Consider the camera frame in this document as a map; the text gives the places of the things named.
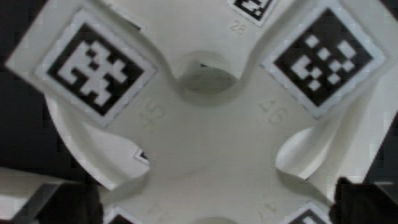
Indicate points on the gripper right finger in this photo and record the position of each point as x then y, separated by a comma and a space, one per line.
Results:
365, 203

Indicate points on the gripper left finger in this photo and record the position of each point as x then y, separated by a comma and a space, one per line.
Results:
63, 204

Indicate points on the white cylindrical table leg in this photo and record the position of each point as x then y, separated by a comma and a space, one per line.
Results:
205, 73

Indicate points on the white round table top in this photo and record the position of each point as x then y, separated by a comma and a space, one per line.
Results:
310, 48

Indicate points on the white L-shaped frame border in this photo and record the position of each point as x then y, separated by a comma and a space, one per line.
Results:
27, 191

